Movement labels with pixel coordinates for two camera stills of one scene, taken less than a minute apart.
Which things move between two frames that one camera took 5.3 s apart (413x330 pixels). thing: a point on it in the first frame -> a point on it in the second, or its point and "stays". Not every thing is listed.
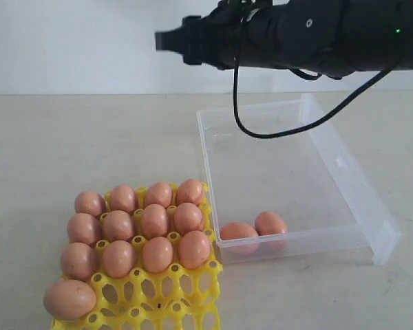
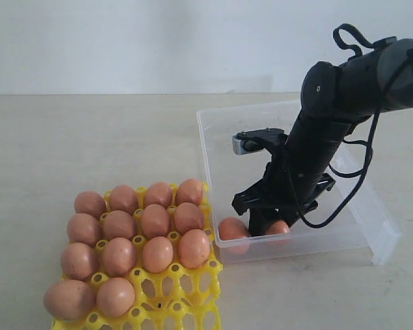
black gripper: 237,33 -> 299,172
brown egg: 117,225 stays
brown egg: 122,198 stays
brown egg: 154,221 stays
